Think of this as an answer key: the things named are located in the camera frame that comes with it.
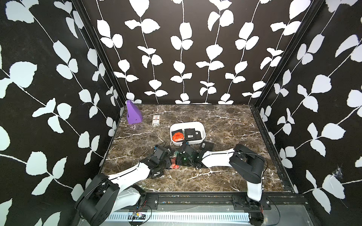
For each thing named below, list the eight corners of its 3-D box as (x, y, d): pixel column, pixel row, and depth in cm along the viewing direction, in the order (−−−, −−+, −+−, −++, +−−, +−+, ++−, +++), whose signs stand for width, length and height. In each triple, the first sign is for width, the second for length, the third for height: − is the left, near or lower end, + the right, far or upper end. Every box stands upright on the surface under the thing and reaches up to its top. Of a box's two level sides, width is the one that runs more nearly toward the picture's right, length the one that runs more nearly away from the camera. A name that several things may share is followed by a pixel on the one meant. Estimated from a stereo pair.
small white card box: (151, 125, 109) (151, 123, 108) (153, 116, 115) (153, 115, 113) (159, 125, 109) (158, 123, 108) (160, 116, 115) (160, 115, 114)
